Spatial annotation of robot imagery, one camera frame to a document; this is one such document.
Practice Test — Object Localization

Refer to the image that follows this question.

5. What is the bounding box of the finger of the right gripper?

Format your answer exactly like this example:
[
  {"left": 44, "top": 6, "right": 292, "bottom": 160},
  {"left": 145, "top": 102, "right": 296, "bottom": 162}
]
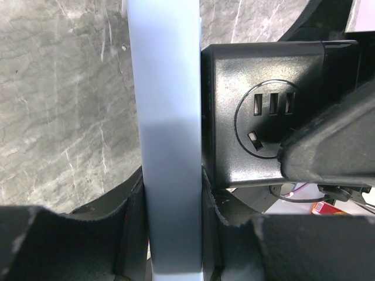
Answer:
[
  {"left": 278, "top": 0, "right": 353, "bottom": 42},
  {"left": 279, "top": 81, "right": 374, "bottom": 187}
]

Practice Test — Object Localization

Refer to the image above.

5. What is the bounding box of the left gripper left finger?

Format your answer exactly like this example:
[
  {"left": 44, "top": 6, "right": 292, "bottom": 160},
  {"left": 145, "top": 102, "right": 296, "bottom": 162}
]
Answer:
[{"left": 1, "top": 172, "right": 149, "bottom": 280}]

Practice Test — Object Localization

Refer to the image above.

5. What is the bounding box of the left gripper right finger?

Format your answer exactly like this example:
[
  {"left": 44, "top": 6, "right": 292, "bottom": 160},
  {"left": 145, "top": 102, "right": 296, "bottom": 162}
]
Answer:
[{"left": 202, "top": 174, "right": 374, "bottom": 280}]

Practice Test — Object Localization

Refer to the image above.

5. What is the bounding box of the black cube socket adapter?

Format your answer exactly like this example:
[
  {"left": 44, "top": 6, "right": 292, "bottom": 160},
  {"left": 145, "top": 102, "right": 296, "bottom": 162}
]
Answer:
[{"left": 201, "top": 40, "right": 362, "bottom": 189}]

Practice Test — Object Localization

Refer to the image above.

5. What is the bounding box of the light blue long power strip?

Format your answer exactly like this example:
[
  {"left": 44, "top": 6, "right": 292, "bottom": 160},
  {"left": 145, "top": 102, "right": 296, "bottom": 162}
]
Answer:
[{"left": 127, "top": 1, "right": 203, "bottom": 280}]

